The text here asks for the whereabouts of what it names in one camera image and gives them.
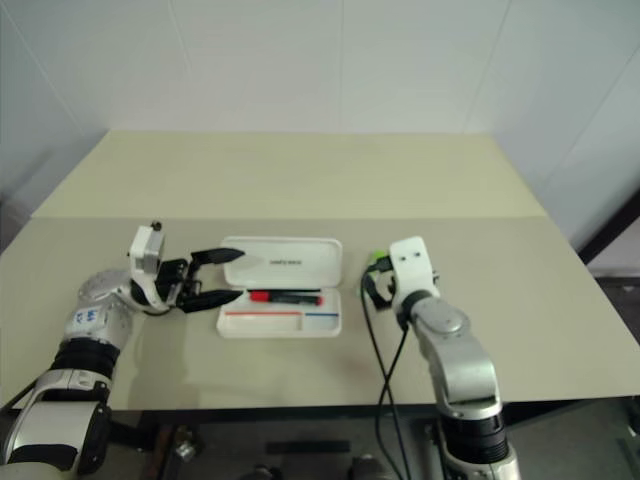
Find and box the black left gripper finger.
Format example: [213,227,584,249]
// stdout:
[178,289,245,314]
[189,247,247,266]

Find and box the metal fitting under table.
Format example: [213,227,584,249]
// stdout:
[171,424,202,474]

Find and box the black flat bar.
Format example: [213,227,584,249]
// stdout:
[264,439,352,456]

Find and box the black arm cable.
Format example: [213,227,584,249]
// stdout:
[358,272,414,480]
[0,382,42,414]

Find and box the red marker with black barrel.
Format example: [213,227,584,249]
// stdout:
[247,290,324,308]

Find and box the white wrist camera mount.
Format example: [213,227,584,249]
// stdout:
[128,219,168,308]
[388,236,442,307]

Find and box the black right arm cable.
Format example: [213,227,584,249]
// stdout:
[358,272,414,480]

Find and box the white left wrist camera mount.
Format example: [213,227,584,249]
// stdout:
[128,219,168,308]

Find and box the dark rounded shape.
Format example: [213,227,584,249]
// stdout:
[348,453,389,480]

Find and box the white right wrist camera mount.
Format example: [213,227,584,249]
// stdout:
[388,236,442,307]

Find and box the black slanted frame post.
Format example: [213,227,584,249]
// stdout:
[576,188,640,265]

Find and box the black table frame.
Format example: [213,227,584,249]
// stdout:
[107,397,629,454]

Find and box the white plastic pencil case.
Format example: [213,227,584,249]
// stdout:
[215,235,345,340]

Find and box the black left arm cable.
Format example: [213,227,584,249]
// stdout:
[0,382,42,414]

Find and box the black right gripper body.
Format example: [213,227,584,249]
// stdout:
[361,269,400,311]

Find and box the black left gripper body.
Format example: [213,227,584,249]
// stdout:
[153,257,204,308]

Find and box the green marker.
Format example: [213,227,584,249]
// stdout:
[357,249,392,299]

